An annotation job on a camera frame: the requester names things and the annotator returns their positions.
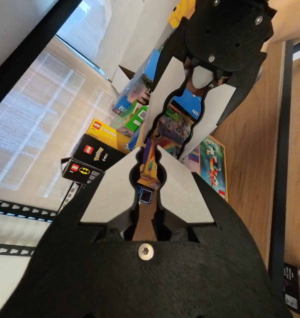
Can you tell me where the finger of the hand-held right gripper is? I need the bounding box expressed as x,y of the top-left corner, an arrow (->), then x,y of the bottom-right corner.
177,84 -> 236,160
145,56 -> 190,143

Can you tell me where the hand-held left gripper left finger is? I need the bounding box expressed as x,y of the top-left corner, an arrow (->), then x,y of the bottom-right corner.
80,146 -> 144,234

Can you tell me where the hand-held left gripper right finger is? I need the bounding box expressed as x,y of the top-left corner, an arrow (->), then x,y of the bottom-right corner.
156,145 -> 221,231

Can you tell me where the purple unicorn toy box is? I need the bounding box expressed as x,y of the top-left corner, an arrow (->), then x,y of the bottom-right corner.
137,104 -> 201,190

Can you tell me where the person's right forearm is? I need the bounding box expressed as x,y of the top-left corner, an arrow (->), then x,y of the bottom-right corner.
265,0 -> 300,47

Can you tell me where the light blue landscape toy box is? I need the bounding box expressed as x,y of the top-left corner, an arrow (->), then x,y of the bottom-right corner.
111,49 -> 166,115

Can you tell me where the black box with bat logo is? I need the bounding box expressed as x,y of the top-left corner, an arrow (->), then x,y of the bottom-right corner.
61,157 -> 106,185

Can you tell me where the teal fox toy box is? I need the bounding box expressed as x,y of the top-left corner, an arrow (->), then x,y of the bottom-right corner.
199,135 -> 229,202

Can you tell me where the black box with cartoon print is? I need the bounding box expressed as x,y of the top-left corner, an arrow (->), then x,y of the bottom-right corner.
73,134 -> 128,172

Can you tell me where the yellow packet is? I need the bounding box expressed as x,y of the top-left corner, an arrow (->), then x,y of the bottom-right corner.
169,0 -> 197,28

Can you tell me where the green toy box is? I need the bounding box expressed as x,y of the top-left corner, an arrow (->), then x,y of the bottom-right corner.
110,100 -> 149,137

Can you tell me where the yellow toy box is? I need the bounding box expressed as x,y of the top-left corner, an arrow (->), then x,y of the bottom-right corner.
87,118 -> 141,152

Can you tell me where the wooden shelf board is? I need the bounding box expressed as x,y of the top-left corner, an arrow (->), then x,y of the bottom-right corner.
133,37 -> 300,276

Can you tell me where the window blind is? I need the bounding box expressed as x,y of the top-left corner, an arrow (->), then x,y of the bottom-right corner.
0,37 -> 116,207

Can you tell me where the black metal beam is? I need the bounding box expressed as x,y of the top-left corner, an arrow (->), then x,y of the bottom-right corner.
0,0 -> 84,113

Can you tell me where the black box with white label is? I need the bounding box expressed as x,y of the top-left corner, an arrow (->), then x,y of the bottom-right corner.
282,262 -> 300,314

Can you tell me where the black metal shelf rail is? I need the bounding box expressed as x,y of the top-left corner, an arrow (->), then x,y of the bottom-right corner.
267,39 -> 295,282

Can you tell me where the black metal shelf frame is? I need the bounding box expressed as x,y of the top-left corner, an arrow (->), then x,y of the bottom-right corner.
0,197 -> 58,223

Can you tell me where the black perforated rack post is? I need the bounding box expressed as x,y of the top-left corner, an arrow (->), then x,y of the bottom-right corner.
0,242 -> 36,258

